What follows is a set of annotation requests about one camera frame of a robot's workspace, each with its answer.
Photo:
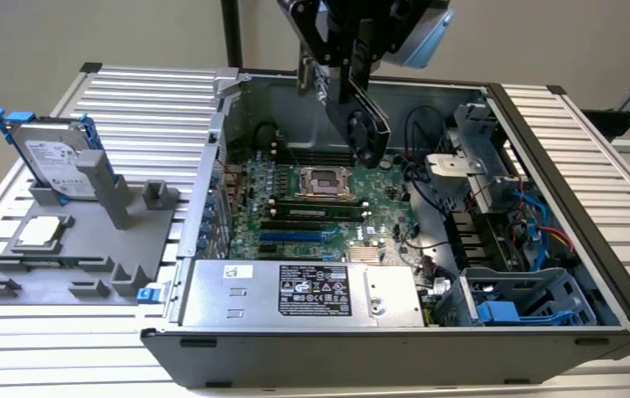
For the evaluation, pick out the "graphics card with black shroud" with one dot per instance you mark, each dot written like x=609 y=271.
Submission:
x=365 y=124

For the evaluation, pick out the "silver coin cell battery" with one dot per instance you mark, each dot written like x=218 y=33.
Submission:
x=385 y=163

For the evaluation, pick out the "CPU socket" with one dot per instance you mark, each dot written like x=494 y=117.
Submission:
x=322 y=181

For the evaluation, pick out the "silver metal drive cage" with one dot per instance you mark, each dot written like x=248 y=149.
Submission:
x=458 y=166

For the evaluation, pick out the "green motherboard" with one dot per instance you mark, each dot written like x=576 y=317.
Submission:
x=381 y=195

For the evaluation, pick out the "green RAM stick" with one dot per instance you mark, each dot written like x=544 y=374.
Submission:
x=72 y=261
x=306 y=213

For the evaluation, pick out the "black expansion slot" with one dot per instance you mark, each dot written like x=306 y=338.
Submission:
x=293 y=226

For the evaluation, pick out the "blue expansion slot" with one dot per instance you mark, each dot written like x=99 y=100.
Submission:
x=293 y=238

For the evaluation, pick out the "silver chipset heat sink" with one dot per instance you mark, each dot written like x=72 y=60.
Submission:
x=365 y=255

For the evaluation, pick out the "hard disk in blue carrier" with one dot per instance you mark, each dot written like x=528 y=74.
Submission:
x=49 y=157

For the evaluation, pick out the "silver power supply unit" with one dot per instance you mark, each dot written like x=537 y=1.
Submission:
x=248 y=298

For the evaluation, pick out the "blue plastic disk carrier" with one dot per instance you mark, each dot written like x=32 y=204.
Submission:
x=497 y=311

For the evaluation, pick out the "blue case latch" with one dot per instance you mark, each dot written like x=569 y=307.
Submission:
x=147 y=295

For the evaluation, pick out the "silver CPU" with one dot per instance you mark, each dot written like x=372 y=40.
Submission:
x=41 y=230

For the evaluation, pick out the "open black PC case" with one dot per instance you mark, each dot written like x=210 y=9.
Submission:
x=348 y=360

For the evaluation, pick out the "grey parts rack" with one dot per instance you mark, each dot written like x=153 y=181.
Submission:
x=44 y=290

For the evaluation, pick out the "black upright post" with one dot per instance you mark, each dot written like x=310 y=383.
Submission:
x=232 y=33

